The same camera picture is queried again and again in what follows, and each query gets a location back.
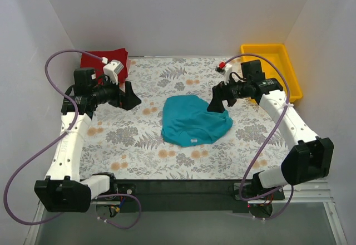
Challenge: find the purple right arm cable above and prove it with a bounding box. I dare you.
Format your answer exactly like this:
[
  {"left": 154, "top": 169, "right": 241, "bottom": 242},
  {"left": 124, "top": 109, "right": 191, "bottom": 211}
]
[{"left": 224, "top": 53, "right": 294, "bottom": 221}]

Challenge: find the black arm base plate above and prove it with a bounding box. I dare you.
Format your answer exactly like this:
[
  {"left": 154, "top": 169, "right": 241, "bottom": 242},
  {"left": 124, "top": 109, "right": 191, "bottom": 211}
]
[{"left": 96, "top": 178, "right": 286, "bottom": 214}]

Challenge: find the yellow plastic tray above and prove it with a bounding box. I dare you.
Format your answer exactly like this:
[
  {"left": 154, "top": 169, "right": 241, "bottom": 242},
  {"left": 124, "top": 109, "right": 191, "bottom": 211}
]
[{"left": 240, "top": 43, "right": 303, "bottom": 103}]

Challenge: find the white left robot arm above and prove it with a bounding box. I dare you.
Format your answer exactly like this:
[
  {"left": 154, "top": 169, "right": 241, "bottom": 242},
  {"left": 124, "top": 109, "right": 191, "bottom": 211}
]
[{"left": 34, "top": 65, "right": 141, "bottom": 212}]

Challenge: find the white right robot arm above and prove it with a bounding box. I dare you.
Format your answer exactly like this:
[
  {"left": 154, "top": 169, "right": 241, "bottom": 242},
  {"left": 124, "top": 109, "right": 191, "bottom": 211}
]
[{"left": 207, "top": 60, "right": 334, "bottom": 199}]

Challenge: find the folded red t-shirt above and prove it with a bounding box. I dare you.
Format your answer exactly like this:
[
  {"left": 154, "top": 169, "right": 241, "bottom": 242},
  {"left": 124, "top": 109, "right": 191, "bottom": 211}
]
[{"left": 80, "top": 48, "right": 129, "bottom": 83}]

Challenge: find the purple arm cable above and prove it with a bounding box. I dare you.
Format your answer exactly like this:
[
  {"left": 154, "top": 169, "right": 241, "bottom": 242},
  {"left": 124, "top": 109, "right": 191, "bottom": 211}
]
[
  {"left": 224, "top": 53, "right": 294, "bottom": 221},
  {"left": 3, "top": 49, "right": 142, "bottom": 230}
]

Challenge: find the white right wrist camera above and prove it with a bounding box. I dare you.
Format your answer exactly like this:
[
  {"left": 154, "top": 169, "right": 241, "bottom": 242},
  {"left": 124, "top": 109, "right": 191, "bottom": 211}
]
[{"left": 215, "top": 62, "right": 233, "bottom": 85}]

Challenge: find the folded pink t-shirt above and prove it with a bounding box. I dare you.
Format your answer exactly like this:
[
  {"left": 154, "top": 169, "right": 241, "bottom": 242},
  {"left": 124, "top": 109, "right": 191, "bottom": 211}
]
[{"left": 126, "top": 58, "right": 131, "bottom": 71}]

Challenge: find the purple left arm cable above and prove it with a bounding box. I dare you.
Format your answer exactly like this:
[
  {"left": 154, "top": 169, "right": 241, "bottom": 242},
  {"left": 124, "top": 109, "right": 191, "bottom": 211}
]
[{"left": 3, "top": 49, "right": 142, "bottom": 230}]

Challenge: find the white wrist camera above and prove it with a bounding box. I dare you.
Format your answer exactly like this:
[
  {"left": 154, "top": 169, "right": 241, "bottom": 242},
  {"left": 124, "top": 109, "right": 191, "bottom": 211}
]
[
  {"left": 103, "top": 60, "right": 124, "bottom": 85},
  {"left": 215, "top": 62, "right": 233, "bottom": 85}
]

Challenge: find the aluminium frame rail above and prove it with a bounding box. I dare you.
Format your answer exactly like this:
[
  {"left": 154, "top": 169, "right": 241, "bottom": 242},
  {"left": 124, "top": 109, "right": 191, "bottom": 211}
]
[{"left": 38, "top": 180, "right": 334, "bottom": 204}]

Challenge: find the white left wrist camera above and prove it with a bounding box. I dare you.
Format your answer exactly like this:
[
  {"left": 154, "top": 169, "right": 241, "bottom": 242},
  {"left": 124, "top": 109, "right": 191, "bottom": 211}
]
[{"left": 103, "top": 60, "right": 124, "bottom": 85}]

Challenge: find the teal t-shirt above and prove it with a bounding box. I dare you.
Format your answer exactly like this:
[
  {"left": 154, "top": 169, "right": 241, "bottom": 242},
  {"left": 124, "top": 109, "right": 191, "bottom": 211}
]
[{"left": 161, "top": 95, "right": 233, "bottom": 148}]

